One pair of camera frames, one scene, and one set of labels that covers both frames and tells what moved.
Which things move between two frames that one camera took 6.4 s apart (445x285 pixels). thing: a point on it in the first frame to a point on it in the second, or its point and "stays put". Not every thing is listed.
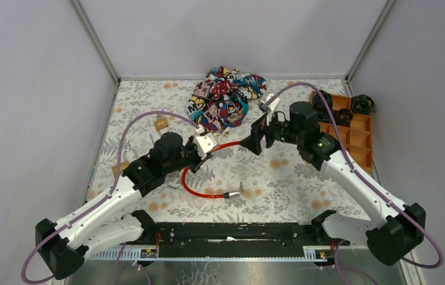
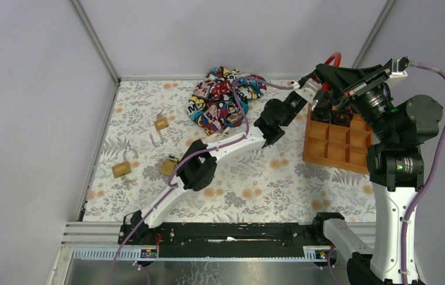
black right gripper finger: [252, 143] to [342, 80]
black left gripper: [199, 160] to [322, 97]
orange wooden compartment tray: [359, 136] stays put
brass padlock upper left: [161, 124] stays put
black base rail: [236, 240] stays put
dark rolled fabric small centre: [343, 117] stays put
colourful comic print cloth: [220, 102] stays put
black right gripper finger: [253, 142] to [340, 98]
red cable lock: [225, 195] to [325, 84]
